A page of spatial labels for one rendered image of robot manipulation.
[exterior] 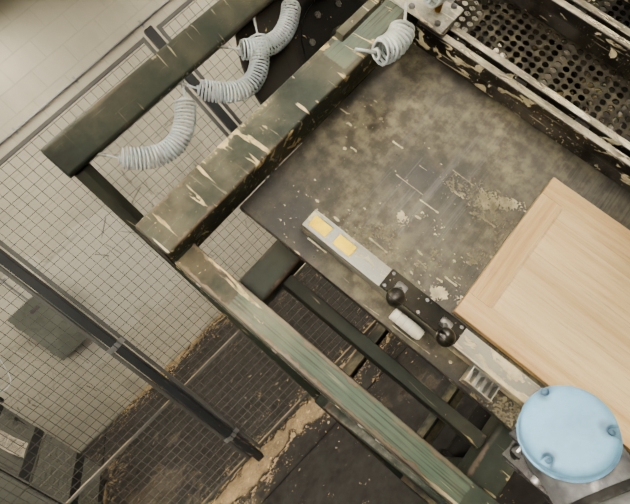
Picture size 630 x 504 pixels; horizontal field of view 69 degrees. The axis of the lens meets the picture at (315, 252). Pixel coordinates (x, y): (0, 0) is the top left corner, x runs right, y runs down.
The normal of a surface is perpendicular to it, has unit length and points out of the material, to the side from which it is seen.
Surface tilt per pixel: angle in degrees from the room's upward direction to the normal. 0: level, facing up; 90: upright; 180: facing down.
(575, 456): 28
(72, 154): 90
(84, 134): 90
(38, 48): 90
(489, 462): 57
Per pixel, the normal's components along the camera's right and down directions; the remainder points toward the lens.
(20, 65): 0.36, 0.19
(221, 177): 0.05, -0.30
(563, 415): -0.37, -0.51
